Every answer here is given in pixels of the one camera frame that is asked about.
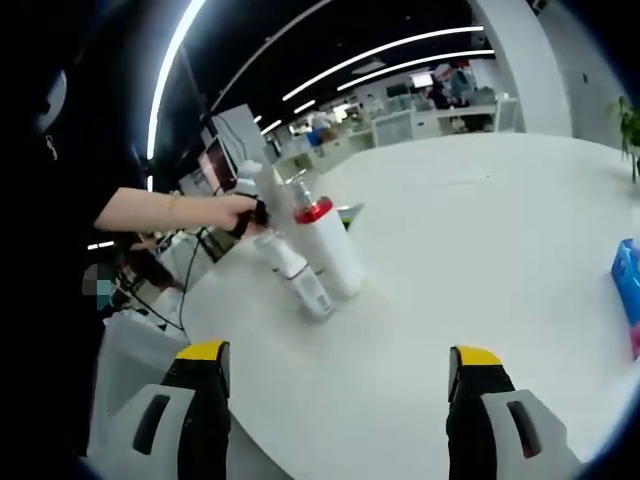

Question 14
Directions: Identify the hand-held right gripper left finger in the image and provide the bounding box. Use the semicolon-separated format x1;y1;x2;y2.
89;339;232;480

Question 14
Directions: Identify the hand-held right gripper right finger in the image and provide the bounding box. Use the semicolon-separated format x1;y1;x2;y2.
446;344;584;480

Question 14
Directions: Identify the tall white skincare tube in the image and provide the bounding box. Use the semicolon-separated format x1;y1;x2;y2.
252;166;301;247

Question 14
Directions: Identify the green black skincare mask packet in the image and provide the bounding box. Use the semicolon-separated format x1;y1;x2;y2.
337;202;367;232

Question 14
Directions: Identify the white red-collared skincare pump bottle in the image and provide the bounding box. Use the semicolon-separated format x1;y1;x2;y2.
287;169;366;302

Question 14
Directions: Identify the small clear-capped skincare bottle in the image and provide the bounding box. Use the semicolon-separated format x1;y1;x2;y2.
254;234;334;322

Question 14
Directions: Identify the person's left hand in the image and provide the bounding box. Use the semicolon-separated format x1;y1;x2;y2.
212;194;262;236

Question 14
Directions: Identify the pink screen monitor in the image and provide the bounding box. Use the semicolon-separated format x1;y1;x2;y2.
197;139;239;194

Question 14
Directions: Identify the blue tissue pack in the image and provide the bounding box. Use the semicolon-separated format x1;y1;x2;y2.
610;238;640;362

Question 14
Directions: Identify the person's dark clothing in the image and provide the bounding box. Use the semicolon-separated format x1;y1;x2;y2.
9;0;151;461

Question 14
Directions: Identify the white mesh office chair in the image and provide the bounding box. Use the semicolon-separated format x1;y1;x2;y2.
493;94;522;134

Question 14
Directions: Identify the green potted plant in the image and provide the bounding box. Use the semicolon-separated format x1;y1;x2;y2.
607;95;640;184

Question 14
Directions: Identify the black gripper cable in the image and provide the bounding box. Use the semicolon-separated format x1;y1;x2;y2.
127;232;207;334

